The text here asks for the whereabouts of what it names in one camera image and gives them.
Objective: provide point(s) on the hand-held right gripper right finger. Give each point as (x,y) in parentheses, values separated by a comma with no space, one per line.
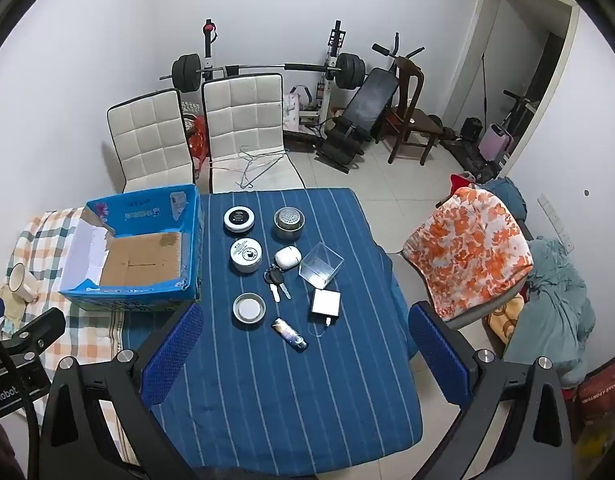
(440,355)

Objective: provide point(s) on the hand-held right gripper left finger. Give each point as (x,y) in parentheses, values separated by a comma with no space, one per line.
(172,355)

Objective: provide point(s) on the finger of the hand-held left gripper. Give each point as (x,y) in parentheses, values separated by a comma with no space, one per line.
(40,327)

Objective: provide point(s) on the round white rimmed tin lid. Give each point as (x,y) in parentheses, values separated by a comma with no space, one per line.
(248,308)

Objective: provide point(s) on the blue cardboard box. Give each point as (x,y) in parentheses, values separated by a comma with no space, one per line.
(137,260)

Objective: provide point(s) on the galaxy print lighter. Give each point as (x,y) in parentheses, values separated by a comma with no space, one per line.
(290,335)

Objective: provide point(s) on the white mug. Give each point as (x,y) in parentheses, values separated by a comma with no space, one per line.
(18,280)

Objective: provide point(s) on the grey chair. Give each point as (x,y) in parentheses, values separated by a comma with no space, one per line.
(487,310)

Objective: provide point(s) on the yellow orange blanket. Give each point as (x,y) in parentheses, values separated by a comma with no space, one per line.
(502,322)

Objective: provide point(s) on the orange plaid cloth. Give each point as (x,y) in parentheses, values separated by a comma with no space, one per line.
(52,232)

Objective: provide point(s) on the orange floral cloth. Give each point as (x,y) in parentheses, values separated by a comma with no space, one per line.
(467,250)

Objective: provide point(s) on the teal jacket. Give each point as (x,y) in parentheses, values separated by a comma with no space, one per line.
(552,300)

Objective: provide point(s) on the white power bank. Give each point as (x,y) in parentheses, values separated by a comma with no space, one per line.
(325,305)

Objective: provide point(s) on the bunch of keys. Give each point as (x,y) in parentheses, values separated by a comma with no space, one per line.
(276,282)

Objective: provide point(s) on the blue striped tablecloth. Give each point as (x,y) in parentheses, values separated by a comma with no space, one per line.
(297,400)

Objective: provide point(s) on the clear plastic box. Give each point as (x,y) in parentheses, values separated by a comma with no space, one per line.
(321,265)

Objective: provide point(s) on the white earbuds case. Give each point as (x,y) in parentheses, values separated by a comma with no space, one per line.
(287,256)

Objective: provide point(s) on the black and white round tin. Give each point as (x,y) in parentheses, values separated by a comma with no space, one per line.
(240,218)

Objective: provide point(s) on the red printed bag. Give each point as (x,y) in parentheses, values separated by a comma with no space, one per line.
(600,395)

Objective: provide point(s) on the blue cloth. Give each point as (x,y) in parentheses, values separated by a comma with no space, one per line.
(507,197)

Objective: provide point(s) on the red cloth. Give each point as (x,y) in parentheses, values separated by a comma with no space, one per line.
(460,182)

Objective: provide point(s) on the metal tin with strainer top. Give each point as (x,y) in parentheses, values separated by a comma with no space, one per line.
(289,222)

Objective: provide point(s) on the red plastic bag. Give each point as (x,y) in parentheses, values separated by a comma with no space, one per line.
(197,142)

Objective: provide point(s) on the white quilted chair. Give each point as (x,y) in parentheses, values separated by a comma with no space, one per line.
(245,125)
(150,140)

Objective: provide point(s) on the brown wooden chair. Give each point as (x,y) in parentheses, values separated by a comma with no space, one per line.
(412,110)

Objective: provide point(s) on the black white patterned bag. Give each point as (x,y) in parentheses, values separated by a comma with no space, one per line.
(190,107)

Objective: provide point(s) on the pink gift bag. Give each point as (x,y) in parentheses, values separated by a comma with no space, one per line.
(293,107)

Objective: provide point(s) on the black barbell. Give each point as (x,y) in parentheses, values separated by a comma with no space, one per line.
(187,67)

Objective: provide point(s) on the barbell rack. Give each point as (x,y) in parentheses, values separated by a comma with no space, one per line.
(332,60)

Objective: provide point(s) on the white wall socket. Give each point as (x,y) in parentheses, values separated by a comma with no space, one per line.
(555,222)

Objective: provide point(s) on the white door frame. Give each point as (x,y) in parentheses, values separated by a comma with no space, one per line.
(467,60)

